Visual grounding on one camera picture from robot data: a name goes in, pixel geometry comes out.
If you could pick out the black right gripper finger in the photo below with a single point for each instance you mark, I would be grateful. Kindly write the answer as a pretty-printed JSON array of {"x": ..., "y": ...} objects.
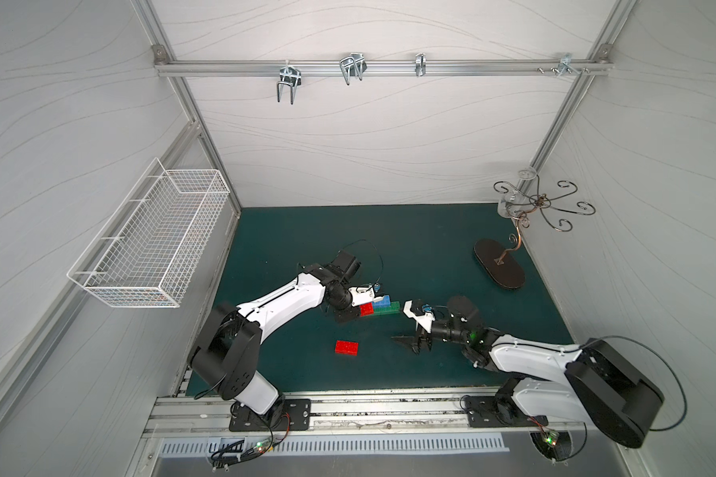
[
  {"x": 409, "y": 342},
  {"x": 422, "y": 343}
]

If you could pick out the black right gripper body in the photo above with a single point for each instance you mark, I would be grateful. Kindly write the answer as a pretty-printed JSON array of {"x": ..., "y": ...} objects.
[{"x": 424, "y": 334}]

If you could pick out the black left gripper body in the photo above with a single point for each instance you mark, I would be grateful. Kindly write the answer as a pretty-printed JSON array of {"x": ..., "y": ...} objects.
[{"x": 351, "y": 312}]

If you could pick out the red lego brick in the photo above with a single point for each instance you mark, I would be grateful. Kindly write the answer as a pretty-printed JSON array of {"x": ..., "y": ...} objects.
[
  {"x": 366, "y": 309},
  {"x": 346, "y": 348}
]

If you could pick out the large green lego brick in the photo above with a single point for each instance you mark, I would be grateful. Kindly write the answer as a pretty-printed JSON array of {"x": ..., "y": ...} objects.
[{"x": 392, "y": 308}]

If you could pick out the long blue lego brick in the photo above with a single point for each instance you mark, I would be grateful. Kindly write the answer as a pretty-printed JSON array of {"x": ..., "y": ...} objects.
[{"x": 382, "y": 301}]

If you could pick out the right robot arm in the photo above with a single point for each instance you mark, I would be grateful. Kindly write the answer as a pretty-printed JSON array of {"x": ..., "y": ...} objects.
[{"x": 590, "y": 383}]

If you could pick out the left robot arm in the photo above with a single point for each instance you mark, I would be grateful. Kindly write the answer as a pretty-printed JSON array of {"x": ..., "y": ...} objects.
[{"x": 226, "y": 352}]

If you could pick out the right controller board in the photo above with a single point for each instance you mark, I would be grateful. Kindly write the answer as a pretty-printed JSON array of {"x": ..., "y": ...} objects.
[{"x": 554, "y": 445}]

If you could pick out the metal hook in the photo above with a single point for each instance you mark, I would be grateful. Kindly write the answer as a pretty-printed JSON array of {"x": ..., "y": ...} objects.
[
  {"x": 290, "y": 80},
  {"x": 352, "y": 67},
  {"x": 564, "y": 67},
  {"x": 420, "y": 65}
]

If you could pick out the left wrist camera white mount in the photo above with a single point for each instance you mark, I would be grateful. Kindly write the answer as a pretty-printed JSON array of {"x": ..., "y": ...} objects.
[{"x": 364, "y": 294}]

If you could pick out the aluminium front rail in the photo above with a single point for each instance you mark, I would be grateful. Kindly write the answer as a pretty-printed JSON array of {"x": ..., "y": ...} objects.
[{"x": 393, "y": 411}]

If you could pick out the aluminium rail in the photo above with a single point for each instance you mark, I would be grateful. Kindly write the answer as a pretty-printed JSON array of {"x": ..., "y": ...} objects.
[
  {"x": 393, "y": 411},
  {"x": 375, "y": 68}
]

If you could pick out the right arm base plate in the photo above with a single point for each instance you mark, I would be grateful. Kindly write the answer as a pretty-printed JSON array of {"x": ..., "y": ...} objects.
[{"x": 486, "y": 412}]

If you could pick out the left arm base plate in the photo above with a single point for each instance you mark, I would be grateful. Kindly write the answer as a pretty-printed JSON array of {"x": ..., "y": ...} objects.
[{"x": 291, "y": 414}]

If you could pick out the left controller board with wires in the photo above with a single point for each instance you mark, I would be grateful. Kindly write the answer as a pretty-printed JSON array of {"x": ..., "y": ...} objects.
[{"x": 236, "y": 452}]

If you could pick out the white wire basket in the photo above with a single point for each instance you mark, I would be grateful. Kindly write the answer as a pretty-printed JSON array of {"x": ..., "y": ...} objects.
[{"x": 146, "y": 253}]

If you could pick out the aluminium top rail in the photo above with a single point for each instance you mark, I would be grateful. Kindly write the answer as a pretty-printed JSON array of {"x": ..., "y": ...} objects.
[{"x": 375, "y": 68}]

